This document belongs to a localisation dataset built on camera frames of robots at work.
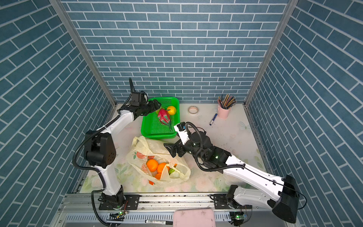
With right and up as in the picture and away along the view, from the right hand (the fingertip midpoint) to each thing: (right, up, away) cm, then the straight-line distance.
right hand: (169, 137), depth 67 cm
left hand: (-11, +17, +27) cm, 34 cm away
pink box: (+12, -39, +1) cm, 41 cm away
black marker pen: (-6, -41, +1) cm, 42 cm away
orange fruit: (-12, -18, +15) cm, 27 cm away
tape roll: (+13, +15, +49) cm, 53 cm away
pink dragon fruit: (-8, +9, +35) cm, 37 cm away
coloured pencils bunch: (+38, +21, +39) cm, 59 cm away
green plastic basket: (-19, +2, +38) cm, 42 cm away
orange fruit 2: (-7, -20, +14) cm, 25 cm away
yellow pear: (-4, +15, +41) cm, 43 cm away
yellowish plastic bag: (+2, -20, +10) cm, 22 cm away
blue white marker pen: (+29, +8, +43) cm, 52 cm away
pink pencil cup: (+35, +12, +40) cm, 55 cm away
